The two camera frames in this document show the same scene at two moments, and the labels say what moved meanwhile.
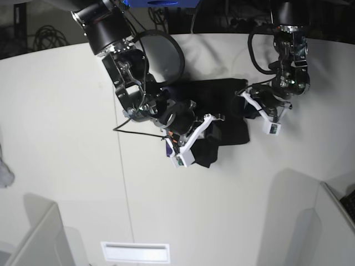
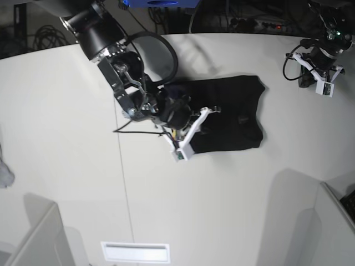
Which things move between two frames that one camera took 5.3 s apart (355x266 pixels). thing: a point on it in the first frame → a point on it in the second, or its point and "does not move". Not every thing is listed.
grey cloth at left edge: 6,177 does not move
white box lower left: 50,243 does not move
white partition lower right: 337,245 does not move
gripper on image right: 269,100 → 321,60
